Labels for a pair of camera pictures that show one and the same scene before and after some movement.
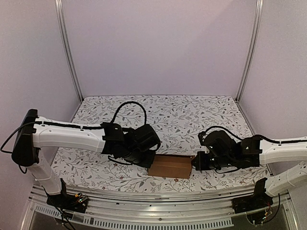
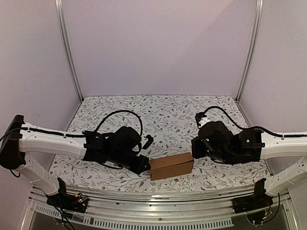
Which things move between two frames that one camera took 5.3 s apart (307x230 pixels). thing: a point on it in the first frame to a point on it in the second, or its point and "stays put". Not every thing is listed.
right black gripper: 199,163 to 196,151
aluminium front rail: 105,209 stays put
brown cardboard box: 174,166 stays put
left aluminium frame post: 60,16 stays put
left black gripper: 148,163 to 138,168
